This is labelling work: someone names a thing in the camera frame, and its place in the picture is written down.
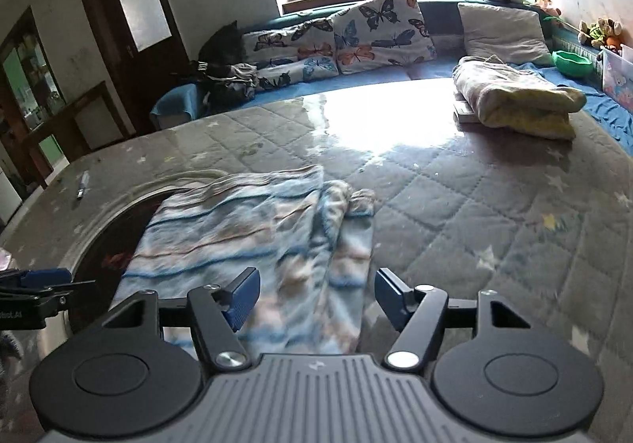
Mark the marker pen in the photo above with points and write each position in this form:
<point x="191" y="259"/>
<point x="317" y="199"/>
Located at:
<point x="82" y="185"/>

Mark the glass table turntable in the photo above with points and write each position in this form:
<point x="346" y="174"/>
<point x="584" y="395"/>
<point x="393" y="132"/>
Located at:
<point x="99" y="245"/>

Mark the grey quilted star table cover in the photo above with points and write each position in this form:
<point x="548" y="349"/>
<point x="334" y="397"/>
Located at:
<point x="470" y="205"/>

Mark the square butterfly print pillow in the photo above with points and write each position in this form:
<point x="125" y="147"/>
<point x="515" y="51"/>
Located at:
<point x="381" y="32"/>

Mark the grey pillow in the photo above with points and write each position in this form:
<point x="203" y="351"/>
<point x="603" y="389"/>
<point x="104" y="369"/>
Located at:
<point x="504" y="34"/>

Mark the dark wooden display cabinet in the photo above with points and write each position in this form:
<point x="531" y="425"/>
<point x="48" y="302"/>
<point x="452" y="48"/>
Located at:
<point x="29" y="91"/>

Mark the blue sofa bench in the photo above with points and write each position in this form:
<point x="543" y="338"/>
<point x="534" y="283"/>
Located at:
<point x="442" y="34"/>

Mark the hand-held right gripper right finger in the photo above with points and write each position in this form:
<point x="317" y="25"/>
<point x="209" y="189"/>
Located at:
<point x="390" y="300"/>

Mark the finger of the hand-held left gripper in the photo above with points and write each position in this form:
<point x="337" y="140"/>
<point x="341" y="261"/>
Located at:
<point x="47" y="277"/>
<point x="74" y="286"/>

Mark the brown plush bear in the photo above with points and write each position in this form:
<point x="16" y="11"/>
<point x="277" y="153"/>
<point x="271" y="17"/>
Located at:
<point x="612" y="29"/>

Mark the black bag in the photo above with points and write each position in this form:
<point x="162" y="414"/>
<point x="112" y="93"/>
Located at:
<point x="222" y="44"/>

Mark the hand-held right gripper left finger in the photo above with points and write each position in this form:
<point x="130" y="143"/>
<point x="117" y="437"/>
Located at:
<point x="245" y="298"/>

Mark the colourful plush toys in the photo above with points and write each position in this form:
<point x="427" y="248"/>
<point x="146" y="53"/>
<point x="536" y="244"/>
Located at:
<point x="541" y="3"/>

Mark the green bowl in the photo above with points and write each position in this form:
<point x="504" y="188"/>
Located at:
<point x="572" y="64"/>

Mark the dark wooden door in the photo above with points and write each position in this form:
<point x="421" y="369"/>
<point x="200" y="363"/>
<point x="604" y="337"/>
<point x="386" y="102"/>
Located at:
<point x="113" y="72"/>

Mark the black and white clothing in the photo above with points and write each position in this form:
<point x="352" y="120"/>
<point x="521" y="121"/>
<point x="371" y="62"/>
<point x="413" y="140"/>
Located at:
<point x="230" y="79"/>

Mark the long butterfly print cushion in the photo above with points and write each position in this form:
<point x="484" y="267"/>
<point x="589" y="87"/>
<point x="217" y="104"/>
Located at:
<point x="292" y="54"/>

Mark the blue striped shirt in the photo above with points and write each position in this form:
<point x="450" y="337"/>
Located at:
<point x="237" y="235"/>

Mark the white fridge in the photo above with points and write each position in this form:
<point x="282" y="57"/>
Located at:
<point x="9" y="198"/>

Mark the clear plastic storage box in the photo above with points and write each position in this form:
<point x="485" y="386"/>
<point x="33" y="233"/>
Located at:
<point x="618" y="77"/>

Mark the folded pale yellow clothes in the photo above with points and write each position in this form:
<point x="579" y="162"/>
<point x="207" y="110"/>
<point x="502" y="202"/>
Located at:
<point x="519" y="96"/>

